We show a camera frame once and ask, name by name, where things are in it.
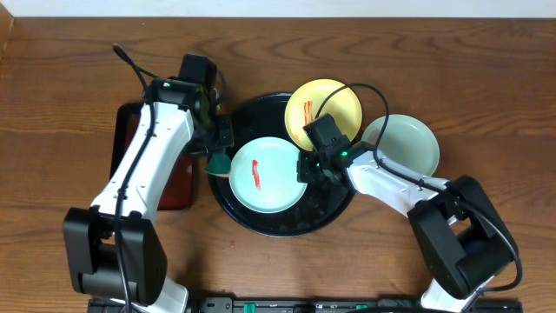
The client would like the yellow plate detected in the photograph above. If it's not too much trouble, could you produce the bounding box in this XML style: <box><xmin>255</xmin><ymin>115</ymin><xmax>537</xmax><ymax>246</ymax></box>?
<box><xmin>284</xmin><ymin>79</ymin><xmax>362</xmax><ymax>151</ymax></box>

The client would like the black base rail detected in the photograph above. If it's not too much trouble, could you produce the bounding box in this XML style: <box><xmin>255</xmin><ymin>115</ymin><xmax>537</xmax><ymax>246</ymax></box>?
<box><xmin>87</xmin><ymin>297</ymin><xmax>524</xmax><ymax>313</ymax></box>

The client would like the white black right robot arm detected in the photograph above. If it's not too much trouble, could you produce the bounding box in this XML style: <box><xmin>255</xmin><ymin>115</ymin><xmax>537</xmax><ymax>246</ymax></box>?
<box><xmin>298</xmin><ymin>142</ymin><xmax>523</xmax><ymax>312</ymax></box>

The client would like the green scrubbing sponge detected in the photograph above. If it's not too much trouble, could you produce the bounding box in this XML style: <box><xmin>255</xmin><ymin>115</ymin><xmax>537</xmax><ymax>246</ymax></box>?
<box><xmin>204</xmin><ymin>153</ymin><xmax>231</xmax><ymax>177</ymax></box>

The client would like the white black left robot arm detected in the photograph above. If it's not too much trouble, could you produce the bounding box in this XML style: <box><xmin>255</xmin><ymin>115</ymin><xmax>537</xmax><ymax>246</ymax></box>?
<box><xmin>63</xmin><ymin>76</ymin><xmax>231</xmax><ymax>312</ymax></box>

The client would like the black rectangular water tray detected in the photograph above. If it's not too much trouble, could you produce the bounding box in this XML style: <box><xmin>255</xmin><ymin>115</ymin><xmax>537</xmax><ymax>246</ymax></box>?
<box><xmin>109</xmin><ymin>103</ymin><xmax>195</xmax><ymax>210</ymax></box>

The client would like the light green plate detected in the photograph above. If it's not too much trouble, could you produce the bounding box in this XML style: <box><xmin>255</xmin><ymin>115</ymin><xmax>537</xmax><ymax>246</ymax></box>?
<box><xmin>378</xmin><ymin>114</ymin><xmax>440</xmax><ymax>176</ymax></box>
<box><xmin>229</xmin><ymin>137</ymin><xmax>308</xmax><ymax>214</ymax></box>

